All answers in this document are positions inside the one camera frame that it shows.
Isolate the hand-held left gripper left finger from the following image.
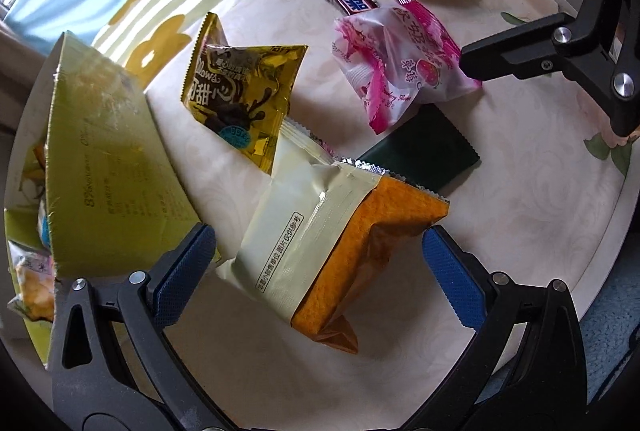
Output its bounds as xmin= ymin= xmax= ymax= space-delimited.
xmin=50 ymin=222 xmax=236 ymax=431

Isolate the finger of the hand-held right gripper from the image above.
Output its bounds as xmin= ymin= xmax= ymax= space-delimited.
xmin=460 ymin=0 xmax=640 ymax=137

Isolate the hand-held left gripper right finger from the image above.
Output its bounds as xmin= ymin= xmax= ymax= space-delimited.
xmin=400 ymin=225 xmax=588 ymax=431

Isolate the pink and white strawberry packet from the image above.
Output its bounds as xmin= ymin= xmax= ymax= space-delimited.
xmin=332 ymin=1 xmax=483 ymax=135

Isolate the orange and cream snack packet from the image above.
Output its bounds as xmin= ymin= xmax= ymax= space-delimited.
xmin=216 ymin=118 xmax=451 ymax=354

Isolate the yellow-green bear print cardboard box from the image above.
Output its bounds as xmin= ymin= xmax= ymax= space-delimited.
xmin=4 ymin=31 xmax=223 ymax=367

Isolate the yellow and white snack packet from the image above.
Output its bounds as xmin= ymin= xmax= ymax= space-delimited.
xmin=7 ymin=243 xmax=56 ymax=323

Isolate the dark green snack packet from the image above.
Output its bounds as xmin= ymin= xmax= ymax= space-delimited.
xmin=357 ymin=104 xmax=482 ymax=194

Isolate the gold chocolate snack packet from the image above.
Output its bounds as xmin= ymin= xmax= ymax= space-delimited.
xmin=180 ymin=11 xmax=310 ymax=176

